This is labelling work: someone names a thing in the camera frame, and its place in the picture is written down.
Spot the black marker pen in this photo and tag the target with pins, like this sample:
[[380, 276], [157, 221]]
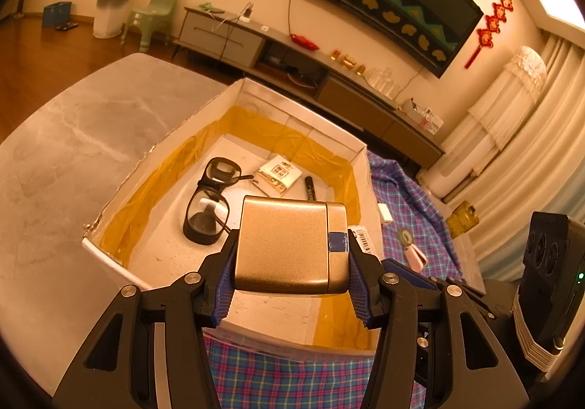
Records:
[[309, 187]]

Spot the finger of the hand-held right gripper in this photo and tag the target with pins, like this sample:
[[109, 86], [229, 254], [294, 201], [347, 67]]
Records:
[[411, 274], [426, 358]]

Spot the small pink white case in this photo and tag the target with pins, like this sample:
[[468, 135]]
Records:
[[415, 253]]

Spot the cream curtain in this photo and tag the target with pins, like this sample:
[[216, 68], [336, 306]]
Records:
[[539, 153]]

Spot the grey low cabinet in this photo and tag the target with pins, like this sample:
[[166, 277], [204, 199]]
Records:
[[219, 39]]

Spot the yellow woven bag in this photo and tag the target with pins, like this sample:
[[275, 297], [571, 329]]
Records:
[[461, 219]]

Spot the white cardboard box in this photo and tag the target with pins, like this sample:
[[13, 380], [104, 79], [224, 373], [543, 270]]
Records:
[[160, 244]]

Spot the gold tin box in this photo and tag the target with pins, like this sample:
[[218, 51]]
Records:
[[283, 244]]

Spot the wide gold cup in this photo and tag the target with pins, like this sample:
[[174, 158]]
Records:
[[350, 61]]

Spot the red knot wall hanging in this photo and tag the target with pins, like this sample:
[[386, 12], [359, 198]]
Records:
[[491, 30]]

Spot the blue storage crate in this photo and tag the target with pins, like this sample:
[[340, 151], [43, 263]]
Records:
[[57, 14]]

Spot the red ornament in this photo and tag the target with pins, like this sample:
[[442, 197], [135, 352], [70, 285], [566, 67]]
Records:
[[304, 41]]

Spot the white organiser box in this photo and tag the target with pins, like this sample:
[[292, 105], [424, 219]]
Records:
[[420, 116]]

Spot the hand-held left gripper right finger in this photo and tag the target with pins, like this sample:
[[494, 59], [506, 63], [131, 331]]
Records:
[[361, 294]]

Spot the white planter bin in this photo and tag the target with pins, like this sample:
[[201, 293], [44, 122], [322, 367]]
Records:
[[109, 16]]

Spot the blue plaid blanket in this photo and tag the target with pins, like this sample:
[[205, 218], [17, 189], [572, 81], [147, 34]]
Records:
[[283, 377]]

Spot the white printed sachet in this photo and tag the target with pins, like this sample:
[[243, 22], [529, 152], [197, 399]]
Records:
[[276, 173]]

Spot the green plastic chair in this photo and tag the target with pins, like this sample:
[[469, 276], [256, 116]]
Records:
[[157, 11]]

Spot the white power adapter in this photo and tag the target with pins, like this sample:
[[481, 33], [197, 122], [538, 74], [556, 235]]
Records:
[[385, 213]]

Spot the green item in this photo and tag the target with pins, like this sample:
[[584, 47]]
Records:
[[210, 7]]

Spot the lace covered standing unit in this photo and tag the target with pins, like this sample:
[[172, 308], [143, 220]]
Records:
[[493, 116]]

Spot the cluster of clear glasses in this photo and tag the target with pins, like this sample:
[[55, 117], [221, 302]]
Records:
[[381, 82]]

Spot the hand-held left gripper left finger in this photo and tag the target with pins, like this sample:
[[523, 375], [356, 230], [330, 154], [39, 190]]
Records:
[[226, 294]]

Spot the black framed glasses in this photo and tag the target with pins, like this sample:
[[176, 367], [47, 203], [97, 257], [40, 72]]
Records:
[[201, 219]]

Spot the yellow plastic liner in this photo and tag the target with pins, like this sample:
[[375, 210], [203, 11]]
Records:
[[137, 199]]

